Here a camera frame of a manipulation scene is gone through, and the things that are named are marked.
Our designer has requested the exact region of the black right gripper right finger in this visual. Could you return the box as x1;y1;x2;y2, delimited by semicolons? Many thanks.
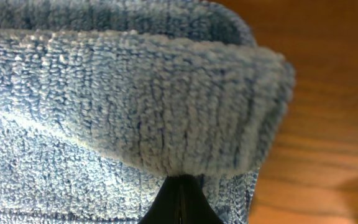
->
180;175;223;224

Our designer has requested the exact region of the blue microfibre cloth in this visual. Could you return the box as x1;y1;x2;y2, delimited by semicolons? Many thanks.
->
0;1;295;223

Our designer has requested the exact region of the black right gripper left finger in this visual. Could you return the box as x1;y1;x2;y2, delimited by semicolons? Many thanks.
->
139;177;181;224

